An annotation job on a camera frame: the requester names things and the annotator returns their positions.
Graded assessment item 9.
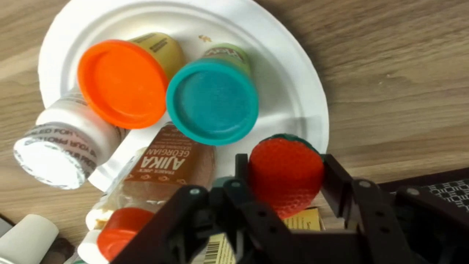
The teal lid play dough tub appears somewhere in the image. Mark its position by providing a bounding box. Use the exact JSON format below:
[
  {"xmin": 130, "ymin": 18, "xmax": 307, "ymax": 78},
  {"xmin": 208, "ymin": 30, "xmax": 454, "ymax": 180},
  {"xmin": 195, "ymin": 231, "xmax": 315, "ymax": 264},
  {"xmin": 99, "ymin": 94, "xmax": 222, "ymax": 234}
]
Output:
[{"xmin": 164, "ymin": 45, "xmax": 261, "ymax": 149}]

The orange lid spice jar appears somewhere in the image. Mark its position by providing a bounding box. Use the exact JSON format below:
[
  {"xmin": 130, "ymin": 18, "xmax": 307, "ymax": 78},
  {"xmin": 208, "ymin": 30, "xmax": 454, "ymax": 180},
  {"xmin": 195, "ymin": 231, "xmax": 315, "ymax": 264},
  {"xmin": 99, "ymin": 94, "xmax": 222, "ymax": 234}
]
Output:
[{"xmin": 83, "ymin": 124, "xmax": 217, "ymax": 264}]

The white round plate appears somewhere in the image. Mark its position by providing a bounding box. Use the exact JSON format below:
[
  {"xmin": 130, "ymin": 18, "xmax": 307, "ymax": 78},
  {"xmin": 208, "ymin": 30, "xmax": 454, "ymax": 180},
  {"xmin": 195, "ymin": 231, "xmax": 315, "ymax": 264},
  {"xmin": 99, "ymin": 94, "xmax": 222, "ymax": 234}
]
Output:
[{"xmin": 36, "ymin": 0, "xmax": 331, "ymax": 196}]

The white pill bottle tan label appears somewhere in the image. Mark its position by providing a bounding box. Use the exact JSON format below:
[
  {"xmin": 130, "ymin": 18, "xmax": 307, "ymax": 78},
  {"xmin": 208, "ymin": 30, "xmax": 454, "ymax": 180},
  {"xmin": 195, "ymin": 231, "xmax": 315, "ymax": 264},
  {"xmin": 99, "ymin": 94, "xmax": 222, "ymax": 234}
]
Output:
[{"xmin": 0, "ymin": 213, "xmax": 60, "ymax": 264}]

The orange lid play dough tub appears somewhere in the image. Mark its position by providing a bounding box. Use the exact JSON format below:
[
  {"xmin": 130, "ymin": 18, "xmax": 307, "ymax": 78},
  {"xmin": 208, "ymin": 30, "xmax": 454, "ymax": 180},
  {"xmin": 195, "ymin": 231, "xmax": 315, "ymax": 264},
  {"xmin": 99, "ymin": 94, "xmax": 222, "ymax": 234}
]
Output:
[{"xmin": 76, "ymin": 31, "xmax": 187, "ymax": 133}]

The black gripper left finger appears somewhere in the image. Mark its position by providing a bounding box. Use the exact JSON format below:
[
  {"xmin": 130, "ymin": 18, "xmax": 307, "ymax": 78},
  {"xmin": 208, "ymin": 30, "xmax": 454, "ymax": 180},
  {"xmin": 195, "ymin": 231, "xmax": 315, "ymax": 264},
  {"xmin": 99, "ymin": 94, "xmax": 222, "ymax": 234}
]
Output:
[{"xmin": 111, "ymin": 153, "xmax": 277, "ymax": 264}]

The white pill bottle blue label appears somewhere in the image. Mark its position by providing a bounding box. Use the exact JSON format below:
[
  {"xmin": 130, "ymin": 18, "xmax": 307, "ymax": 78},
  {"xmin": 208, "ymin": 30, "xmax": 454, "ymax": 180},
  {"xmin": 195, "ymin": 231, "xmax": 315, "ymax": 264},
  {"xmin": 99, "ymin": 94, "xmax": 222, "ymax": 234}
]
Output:
[{"xmin": 11, "ymin": 92, "xmax": 123, "ymax": 193}]

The red lid play dough tub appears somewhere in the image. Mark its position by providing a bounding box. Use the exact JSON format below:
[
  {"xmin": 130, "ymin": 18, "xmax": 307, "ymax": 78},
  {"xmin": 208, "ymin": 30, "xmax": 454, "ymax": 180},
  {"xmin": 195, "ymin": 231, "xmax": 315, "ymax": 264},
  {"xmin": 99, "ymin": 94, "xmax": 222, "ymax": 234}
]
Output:
[{"xmin": 246, "ymin": 134, "xmax": 326, "ymax": 222}]

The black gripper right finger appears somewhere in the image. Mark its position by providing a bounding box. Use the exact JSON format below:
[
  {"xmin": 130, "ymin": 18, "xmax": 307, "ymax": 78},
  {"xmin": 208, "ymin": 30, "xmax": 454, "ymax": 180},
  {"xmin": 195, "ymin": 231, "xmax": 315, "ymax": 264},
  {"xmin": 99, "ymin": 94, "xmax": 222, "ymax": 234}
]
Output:
[{"xmin": 319, "ymin": 153, "xmax": 469, "ymax": 264}]

